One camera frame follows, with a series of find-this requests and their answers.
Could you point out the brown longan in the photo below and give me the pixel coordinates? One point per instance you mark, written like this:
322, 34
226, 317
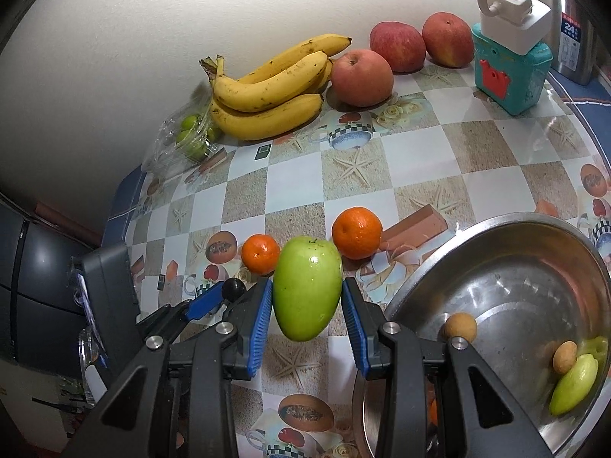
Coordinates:
564, 355
459, 327

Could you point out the large orange tangerine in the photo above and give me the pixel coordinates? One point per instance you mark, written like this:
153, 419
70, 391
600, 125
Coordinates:
357, 233

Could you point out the dark grey cabinet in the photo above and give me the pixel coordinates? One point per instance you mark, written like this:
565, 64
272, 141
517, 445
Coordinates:
33, 286

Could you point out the dark plum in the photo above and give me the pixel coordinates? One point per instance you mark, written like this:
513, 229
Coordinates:
235, 290

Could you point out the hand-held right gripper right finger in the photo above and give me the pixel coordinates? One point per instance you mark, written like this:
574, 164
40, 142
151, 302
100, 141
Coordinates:
355, 329

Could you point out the yellow banana bunch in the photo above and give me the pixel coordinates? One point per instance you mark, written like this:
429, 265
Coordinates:
267, 90

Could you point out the green jujube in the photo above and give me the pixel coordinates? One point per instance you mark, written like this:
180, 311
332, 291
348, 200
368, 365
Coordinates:
575, 384
308, 288

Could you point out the pale red apple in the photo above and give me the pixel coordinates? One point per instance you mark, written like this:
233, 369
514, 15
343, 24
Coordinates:
362, 78

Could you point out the white power strip with lamp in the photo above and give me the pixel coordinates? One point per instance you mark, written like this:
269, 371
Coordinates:
510, 28

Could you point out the stainless steel thermos jug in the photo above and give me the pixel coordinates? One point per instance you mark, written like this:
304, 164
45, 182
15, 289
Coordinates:
580, 52

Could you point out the clear container of green fruits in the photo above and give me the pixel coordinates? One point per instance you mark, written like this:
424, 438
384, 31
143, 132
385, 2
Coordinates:
186, 140

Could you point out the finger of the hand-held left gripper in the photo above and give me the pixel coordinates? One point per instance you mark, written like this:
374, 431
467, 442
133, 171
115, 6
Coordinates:
205, 303

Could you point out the stainless steel bowl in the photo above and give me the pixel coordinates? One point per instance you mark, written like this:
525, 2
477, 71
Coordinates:
515, 286

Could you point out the teal plastic box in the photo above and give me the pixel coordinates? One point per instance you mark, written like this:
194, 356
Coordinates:
520, 81

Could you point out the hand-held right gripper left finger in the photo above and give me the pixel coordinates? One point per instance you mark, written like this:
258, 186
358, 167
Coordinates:
257, 324

